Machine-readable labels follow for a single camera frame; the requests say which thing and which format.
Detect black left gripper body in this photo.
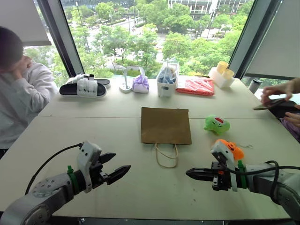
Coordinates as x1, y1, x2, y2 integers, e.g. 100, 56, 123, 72
90, 155, 111, 188

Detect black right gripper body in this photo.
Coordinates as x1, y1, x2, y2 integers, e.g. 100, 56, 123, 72
210, 161, 233, 192

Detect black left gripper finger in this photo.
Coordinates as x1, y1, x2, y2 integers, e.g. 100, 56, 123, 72
99, 152, 117, 165
106, 165, 132, 186

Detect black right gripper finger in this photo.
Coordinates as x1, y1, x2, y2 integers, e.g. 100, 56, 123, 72
186, 167, 213, 176
187, 174, 213, 182

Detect brown paper bag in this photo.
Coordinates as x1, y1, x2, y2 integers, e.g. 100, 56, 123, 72
140, 107, 193, 169

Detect clear bag with blue items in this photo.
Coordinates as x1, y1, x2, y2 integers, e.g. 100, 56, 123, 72
157, 57, 180, 84

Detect bystander's left hand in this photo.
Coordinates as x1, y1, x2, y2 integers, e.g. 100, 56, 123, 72
283, 112, 300, 128

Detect bystander's right hand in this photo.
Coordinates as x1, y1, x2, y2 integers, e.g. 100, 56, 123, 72
260, 83, 293, 106

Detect orange plush toy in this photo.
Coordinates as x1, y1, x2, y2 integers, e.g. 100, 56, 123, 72
214, 138, 254, 163

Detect green plush toy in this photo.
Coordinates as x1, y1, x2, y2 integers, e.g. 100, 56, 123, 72
203, 114, 231, 136

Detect black and white slide sandal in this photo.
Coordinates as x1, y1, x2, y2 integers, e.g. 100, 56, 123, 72
66, 73, 112, 89
59, 74, 108, 98

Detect clear plastic stand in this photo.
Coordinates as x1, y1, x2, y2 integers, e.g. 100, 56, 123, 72
119, 67, 133, 94

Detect purple cloth pouch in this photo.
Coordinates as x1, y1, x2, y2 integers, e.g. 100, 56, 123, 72
132, 74, 150, 94

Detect red plastic package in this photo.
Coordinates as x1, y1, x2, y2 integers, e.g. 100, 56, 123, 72
175, 75, 215, 97

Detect purple cloth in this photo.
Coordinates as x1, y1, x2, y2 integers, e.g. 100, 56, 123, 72
279, 118, 300, 143

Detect white basket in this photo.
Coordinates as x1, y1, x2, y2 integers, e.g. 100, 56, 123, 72
156, 74, 178, 98

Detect dark flat phone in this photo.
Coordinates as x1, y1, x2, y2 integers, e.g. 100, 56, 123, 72
253, 97, 300, 111

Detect clear box yellow cups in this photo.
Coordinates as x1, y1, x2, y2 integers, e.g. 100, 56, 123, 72
208, 67, 235, 89

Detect grey tumbler with black lid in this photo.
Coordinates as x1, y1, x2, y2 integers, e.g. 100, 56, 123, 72
248, 78, 263, 95

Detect yellow plastic cup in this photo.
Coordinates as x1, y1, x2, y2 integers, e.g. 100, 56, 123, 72
222, 68, 235, 81
216, 61, 229, 75

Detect person in grey hoodie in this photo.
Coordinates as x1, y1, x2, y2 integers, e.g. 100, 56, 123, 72
0, 26, 59, 158

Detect grey roller blind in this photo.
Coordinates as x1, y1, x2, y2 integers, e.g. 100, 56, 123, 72
0, 0, 52, 47
244, 0, 300, 81

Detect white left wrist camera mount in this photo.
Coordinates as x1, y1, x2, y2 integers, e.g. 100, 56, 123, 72
76, 140, 103, 193

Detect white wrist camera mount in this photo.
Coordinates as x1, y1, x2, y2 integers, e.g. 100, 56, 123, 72
76, 140, 103, 193
210, 140, 238, 192

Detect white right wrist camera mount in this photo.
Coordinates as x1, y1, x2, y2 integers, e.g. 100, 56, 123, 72
210, 140, 238, 192

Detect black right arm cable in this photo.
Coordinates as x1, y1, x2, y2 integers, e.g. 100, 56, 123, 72
228, 160, 300, 198

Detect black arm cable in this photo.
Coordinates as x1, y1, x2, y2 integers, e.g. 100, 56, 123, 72
24, 143, 83, 195
228, 160, 300, 198

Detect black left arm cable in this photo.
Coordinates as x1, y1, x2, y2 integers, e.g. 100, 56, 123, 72
24, 143, 83, 195

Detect dark window frame post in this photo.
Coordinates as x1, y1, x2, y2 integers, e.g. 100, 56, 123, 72
227, 0, 282, 80
37, 0, 85, 77

